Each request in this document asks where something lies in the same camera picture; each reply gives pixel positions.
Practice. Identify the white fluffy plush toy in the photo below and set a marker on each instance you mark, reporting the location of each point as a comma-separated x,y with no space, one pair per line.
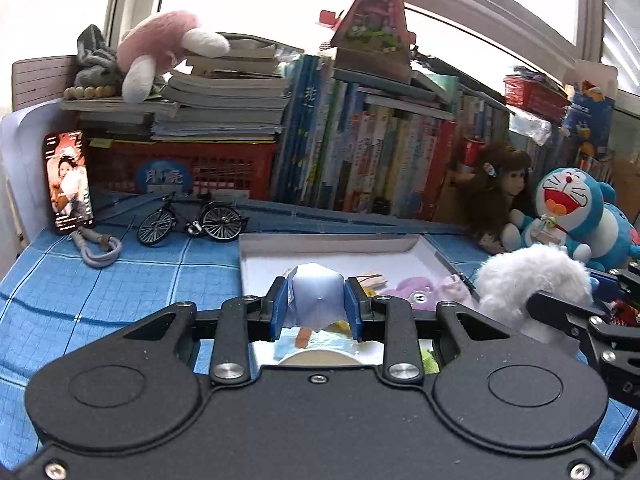
530,270

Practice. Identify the small black object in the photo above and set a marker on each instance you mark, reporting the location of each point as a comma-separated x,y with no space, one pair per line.
381,206

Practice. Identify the brown monkey plush toy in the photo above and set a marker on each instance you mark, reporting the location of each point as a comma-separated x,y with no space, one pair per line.
500,180

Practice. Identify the black model bicycle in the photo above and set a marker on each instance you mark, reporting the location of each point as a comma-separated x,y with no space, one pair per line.
220,222

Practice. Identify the blue checked tablecloth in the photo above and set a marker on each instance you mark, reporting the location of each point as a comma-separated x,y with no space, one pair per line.
100,300

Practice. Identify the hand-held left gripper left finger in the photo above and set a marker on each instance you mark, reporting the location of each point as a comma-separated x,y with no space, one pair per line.
280,310

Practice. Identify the stack of flat books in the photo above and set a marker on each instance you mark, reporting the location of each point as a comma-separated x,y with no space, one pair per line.
225,100

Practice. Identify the blue cat plush toy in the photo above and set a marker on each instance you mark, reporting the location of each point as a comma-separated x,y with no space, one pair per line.
570,200

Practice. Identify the small red basket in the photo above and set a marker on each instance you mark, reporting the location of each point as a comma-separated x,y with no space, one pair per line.
535,95

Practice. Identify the small Doraemon figure on shelf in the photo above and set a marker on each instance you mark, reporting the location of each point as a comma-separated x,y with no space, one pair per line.
590,120

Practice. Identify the pink white plush toy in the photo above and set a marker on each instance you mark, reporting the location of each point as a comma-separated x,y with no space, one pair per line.
155,40

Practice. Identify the house shaped cardboard box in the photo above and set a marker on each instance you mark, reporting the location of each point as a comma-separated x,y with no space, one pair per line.
375,25

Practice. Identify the row of upright books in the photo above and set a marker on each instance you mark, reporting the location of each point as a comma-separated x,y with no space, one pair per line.
370,150

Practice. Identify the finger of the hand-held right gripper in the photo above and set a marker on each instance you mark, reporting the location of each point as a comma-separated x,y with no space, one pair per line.
602,285
565,312

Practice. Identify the red plastic basket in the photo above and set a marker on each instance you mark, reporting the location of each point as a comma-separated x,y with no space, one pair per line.
225,170

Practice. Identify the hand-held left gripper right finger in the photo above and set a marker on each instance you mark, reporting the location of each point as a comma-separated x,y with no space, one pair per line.
356,310

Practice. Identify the pale lined notebook board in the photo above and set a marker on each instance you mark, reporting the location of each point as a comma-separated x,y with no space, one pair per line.
40,77

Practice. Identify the white cardboard box tray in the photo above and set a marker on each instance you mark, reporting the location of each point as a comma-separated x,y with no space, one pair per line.
325,255

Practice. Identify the small yellow toy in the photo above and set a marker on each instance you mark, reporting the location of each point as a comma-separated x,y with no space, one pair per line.
372,284

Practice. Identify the purple white plush toy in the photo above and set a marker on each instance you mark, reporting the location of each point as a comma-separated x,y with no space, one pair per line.
425,290

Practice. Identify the white octopus plush toy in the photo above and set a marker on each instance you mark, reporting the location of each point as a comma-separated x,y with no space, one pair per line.
317,295

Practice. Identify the smartphone with lit screen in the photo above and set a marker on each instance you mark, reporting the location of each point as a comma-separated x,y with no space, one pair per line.
69,182

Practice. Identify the clear plastic bag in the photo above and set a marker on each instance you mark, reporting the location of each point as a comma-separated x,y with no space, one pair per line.
530,125

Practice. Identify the grey plush toy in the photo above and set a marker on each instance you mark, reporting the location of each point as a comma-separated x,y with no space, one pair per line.
97,65

